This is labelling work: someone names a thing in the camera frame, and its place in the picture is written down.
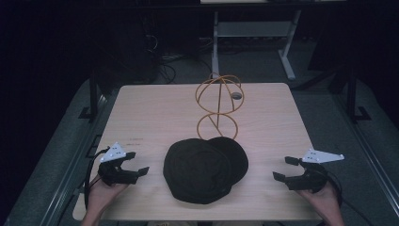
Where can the black cap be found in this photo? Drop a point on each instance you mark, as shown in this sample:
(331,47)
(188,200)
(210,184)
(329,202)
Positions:
(200,171)

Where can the person's right hand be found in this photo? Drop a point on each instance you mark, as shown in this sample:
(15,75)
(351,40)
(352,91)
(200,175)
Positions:
(324,201)

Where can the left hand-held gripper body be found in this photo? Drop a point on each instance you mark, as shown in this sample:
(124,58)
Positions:
(114,175)

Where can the round table grommet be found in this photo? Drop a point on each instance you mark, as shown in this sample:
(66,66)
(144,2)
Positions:
(236,95)

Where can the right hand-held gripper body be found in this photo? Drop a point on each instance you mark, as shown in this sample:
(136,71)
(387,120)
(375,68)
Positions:
(309,180)

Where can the aluminium rail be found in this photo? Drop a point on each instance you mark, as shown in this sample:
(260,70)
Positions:
(373,157)
(72,163)

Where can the white metal desk frame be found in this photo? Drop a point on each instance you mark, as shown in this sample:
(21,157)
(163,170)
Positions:
(251,29)

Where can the person's left hand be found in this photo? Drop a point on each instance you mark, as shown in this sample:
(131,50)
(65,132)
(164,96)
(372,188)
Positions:
(102,196)

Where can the black metal stand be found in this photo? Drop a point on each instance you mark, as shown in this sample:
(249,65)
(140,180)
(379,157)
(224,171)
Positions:
(352,97)
(93,94)

